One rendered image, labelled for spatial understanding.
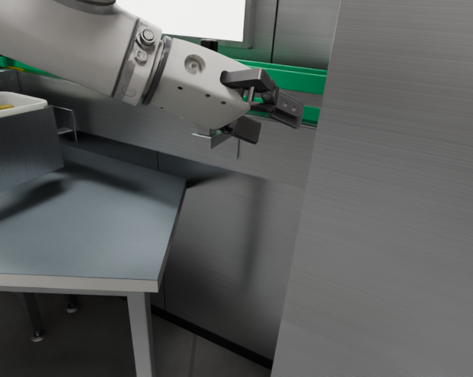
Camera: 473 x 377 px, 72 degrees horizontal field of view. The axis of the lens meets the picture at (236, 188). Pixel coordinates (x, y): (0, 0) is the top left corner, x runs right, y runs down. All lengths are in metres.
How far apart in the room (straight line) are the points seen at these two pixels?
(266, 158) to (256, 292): 0.61
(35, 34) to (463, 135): 0.42
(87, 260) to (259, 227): 0.49
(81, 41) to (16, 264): 0.55
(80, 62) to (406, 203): 0.39
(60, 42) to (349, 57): 0.29
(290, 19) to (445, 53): 0.47
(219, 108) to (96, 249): 0.50
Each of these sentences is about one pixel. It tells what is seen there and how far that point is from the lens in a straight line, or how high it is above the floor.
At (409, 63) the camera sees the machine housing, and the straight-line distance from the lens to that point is 0.41.
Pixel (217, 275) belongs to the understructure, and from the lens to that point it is 1.19.
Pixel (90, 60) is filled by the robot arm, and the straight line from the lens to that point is 0.34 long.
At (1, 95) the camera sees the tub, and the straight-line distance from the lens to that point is 1.02.
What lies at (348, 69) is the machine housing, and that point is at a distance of 0.41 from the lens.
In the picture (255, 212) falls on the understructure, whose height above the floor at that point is 0.70.
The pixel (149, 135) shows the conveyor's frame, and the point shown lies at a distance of 0.78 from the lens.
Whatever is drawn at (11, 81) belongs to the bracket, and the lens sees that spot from 1.07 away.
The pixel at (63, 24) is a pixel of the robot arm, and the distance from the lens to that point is 0.33.
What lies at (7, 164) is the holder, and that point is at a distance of 0.87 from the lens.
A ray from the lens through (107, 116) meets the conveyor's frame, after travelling 0.86.
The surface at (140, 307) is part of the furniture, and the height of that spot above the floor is 0.63.
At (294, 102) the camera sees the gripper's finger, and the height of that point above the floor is 1.13.
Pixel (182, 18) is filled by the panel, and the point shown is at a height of 1.20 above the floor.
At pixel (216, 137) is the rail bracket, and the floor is 1.03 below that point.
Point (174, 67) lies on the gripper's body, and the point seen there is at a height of 1.17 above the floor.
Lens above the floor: 1.21
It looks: 28 degrees down
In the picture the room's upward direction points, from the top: 4 degrees clockwise
